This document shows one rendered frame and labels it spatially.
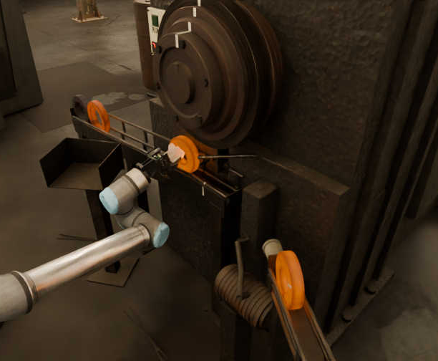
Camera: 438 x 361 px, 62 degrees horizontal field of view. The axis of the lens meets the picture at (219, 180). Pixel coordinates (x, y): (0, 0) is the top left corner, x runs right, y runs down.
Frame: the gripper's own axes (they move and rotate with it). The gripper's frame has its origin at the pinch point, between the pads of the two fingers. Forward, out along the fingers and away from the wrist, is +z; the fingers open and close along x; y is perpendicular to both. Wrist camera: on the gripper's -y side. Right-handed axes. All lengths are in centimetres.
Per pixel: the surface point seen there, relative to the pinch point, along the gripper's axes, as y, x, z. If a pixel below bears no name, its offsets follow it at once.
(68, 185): -6, 34, -39
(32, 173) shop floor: -67, 157, -42
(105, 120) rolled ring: -8, 64, -3
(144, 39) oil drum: -56, 239, 127
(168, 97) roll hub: 30.4, -9.9, -4.0
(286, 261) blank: 6, -66, -17
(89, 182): -7.7, 29.0, -32.2
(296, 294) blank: 2, -72, -21
